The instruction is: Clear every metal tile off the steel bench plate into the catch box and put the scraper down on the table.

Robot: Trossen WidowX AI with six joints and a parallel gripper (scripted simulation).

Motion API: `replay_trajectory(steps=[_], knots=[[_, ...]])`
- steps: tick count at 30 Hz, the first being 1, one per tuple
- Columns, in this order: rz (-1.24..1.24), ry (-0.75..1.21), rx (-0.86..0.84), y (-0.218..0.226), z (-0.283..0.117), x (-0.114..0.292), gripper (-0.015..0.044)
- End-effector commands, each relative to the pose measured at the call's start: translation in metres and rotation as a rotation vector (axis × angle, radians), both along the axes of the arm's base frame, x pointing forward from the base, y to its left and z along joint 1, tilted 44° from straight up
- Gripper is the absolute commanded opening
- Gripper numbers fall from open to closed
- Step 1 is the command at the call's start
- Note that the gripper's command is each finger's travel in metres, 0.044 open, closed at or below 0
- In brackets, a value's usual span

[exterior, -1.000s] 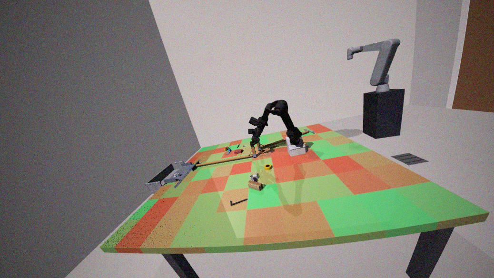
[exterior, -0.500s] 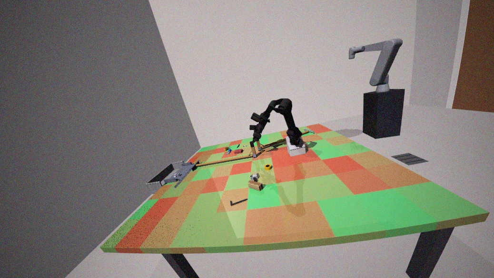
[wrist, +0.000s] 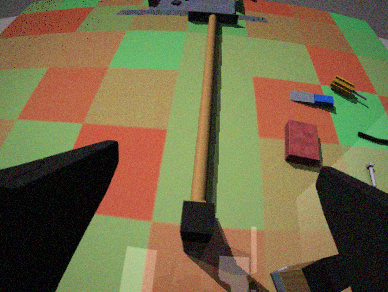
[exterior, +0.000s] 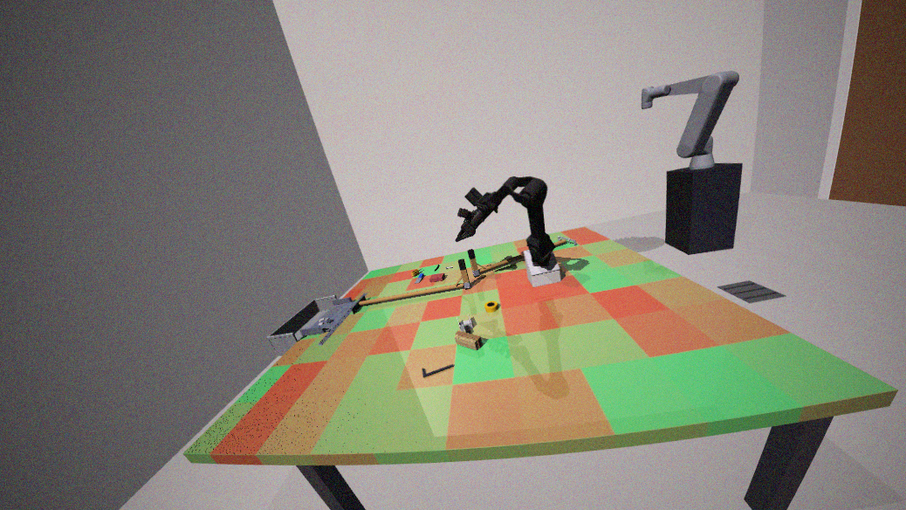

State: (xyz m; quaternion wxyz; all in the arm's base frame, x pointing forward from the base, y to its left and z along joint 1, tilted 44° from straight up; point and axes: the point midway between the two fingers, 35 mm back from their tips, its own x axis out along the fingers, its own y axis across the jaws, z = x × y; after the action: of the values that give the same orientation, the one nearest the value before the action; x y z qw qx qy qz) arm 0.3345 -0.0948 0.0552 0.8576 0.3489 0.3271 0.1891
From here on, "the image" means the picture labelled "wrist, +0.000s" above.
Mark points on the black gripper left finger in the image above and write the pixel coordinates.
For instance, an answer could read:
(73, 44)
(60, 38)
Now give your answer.
(45, 207)

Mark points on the grey metal screw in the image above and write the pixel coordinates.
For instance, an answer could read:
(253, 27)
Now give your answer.
(370, 168)

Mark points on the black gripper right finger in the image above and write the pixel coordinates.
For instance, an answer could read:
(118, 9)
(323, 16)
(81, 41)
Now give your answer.
(357, 215)

